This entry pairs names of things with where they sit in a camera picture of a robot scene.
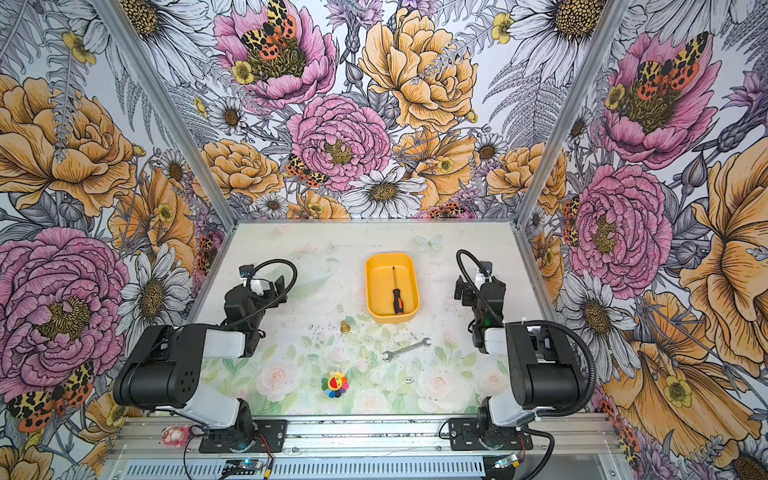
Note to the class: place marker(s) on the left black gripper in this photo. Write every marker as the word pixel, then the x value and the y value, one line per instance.
pixel 271 293

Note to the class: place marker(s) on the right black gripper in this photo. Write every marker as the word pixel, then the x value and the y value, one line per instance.
pixel 468 291

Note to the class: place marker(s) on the orange black handled screwdriver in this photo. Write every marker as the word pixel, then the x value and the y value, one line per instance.
pixel 398 305

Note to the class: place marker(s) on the yellow plastic bin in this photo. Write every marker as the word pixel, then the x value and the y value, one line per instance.
pixel 379 286

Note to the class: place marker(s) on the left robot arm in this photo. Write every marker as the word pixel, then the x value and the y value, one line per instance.
pixel 163 370

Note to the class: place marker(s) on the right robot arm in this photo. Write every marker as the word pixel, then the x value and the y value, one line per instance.
pixel 551 372

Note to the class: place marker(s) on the silver combination wrench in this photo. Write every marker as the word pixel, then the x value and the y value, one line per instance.
pixel 388 356

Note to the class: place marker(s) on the rainbow flower toy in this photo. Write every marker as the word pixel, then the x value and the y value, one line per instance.
pixel 335 384

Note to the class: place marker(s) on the pink flower toy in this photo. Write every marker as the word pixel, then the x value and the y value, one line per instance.
pixel 176 436

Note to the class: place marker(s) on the green circuit board left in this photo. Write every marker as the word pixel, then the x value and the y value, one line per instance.
pixel 243 467

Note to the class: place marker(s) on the green circuit board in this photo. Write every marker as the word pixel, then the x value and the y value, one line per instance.
pixel 243 467
pixel 509 461

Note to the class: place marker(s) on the green circuit board right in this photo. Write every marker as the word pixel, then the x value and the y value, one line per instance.
pixel 509 461

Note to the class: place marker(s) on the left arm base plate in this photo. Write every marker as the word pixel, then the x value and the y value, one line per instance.
pixel 261 436

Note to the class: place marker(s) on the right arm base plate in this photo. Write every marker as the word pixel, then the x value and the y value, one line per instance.
pixel 466 434

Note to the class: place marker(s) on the aluminium front rail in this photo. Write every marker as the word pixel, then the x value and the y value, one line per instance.
pixel 364 436

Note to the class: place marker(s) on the white vented cable duct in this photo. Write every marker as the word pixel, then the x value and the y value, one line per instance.
pixel 315 468

